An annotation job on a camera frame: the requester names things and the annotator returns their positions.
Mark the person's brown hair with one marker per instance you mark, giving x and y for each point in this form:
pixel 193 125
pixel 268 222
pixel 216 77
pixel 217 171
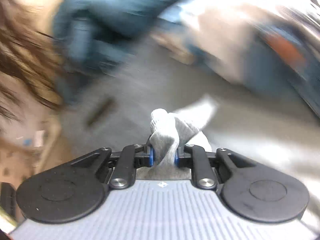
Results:
pixel 27 56

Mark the grey bed sheet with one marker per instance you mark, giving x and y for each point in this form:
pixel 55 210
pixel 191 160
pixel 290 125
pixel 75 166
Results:
pixel 115 110

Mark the teal blue duvet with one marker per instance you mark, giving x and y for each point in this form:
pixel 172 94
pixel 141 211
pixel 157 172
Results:
pixel 96 36

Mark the white cream garment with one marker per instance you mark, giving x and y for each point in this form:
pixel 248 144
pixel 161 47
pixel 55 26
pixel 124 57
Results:
pixel 224 30

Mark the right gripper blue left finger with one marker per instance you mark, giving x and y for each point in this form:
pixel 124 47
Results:
pixel 127 162

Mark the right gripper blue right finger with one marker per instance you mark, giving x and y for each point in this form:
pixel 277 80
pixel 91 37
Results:
pixel 195 158

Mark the grey sweatshirt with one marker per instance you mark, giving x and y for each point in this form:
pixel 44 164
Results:
pixel 169 131

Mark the blue denim jeans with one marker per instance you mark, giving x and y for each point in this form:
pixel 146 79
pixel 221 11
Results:
pixel 279 63

